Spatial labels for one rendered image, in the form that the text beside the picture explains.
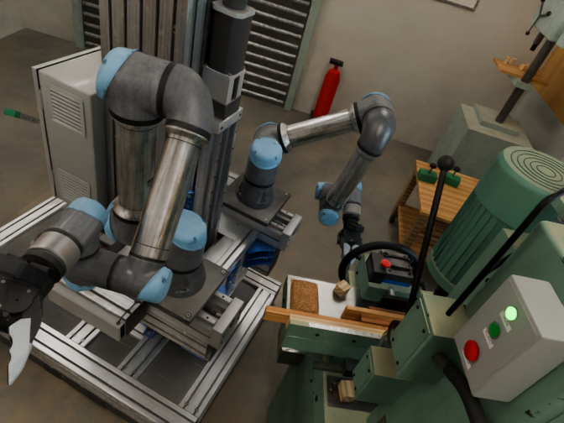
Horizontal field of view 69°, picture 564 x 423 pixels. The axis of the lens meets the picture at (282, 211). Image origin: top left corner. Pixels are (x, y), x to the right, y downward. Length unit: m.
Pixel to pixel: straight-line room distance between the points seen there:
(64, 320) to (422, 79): 3.33
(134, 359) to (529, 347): 1.48
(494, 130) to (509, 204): 2.57
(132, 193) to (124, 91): 0.27
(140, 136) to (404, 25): 3.15
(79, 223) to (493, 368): 0.70
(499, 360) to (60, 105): 1.21
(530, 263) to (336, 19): 3.33
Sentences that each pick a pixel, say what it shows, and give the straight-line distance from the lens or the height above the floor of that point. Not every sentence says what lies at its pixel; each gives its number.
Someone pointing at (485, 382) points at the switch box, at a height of 1.36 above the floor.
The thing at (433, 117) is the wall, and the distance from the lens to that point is 4.21.
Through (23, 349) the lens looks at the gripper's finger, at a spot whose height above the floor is 1.23.
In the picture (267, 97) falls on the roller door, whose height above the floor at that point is 0.06.
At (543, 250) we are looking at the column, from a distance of 0.71.
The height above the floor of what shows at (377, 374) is 1.08.
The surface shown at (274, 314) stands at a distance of 1.12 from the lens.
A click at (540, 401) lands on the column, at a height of 1.38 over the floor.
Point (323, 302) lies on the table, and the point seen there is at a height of 0.90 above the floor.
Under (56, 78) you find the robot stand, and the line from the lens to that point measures 1.33.
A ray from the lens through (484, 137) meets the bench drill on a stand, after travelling 3.29.
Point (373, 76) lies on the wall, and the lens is 4.00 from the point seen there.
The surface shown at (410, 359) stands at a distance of 0.82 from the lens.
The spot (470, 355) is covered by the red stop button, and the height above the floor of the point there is 1.36.
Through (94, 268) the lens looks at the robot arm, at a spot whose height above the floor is 1.14.
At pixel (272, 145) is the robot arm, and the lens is 1.50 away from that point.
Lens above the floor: 1.83
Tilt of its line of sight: 40 degrees down
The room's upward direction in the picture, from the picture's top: 18 degrees clockwise
